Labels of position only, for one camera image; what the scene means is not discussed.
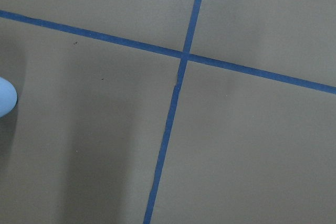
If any blue plastic cup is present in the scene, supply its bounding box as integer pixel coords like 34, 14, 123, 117
0, 77, 17, 117

